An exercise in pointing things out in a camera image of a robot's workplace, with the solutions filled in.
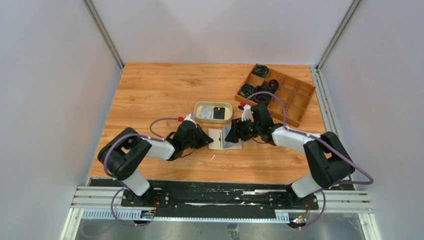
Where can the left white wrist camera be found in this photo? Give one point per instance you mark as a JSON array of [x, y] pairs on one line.
[[190, 117]]

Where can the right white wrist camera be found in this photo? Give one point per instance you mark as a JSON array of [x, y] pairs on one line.
[[246, 113]]

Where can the corner aluminium post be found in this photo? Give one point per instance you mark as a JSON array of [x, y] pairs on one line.
[[94, 14], [338, 33]]

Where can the right corner aluminium post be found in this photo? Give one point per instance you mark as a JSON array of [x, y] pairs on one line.
[[338, 33]]

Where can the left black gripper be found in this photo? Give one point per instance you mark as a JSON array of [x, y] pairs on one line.
[[204, 139]]

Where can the black coiled belt middle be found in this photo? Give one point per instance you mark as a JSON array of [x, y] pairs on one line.
[[272, 85]]

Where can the beige oval tray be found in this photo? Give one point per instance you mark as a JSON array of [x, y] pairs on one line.
[[228, 112]]

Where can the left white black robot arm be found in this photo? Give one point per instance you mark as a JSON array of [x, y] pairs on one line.
[[122, 156]]

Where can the light blue VIP card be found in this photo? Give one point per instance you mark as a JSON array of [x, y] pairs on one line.
[[224, 133]]

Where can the black coiled belt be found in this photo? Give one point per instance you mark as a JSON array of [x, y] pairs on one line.
[[260, 70], [272, 85]]

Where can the dark coiled belt front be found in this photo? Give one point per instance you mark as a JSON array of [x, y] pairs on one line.
[[263, 97]]

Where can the white leather card holder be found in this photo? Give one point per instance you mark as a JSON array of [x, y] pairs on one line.
[[215, 135]]

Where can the brown wooden compartment box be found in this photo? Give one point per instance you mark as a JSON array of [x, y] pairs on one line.
[[291, 99]]

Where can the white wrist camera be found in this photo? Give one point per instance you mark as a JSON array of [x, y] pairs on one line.
[[246, 113], [190, 117]]

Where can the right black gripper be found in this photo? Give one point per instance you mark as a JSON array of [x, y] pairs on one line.
[[234, 134]]

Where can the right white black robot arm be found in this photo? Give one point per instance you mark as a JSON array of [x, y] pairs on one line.
[[327, 159]]

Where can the grey VIP card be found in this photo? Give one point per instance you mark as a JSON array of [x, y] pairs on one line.
[[231, 145]]

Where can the aluminium front rail frame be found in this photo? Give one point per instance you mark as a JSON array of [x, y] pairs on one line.
[[101, 202]]

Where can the black coiled belt top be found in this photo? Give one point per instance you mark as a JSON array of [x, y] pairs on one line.
[[260, 70]]

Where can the left corner aluminium post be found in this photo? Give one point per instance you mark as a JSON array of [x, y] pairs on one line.
[[94, 14]]

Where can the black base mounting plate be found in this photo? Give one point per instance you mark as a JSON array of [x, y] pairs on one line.
[[217, 200]]

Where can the blue coiled belt left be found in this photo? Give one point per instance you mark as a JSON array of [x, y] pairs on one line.
[[246, 90]]

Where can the black card in tray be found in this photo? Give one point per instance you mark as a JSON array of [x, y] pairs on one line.
[[219, 113]]

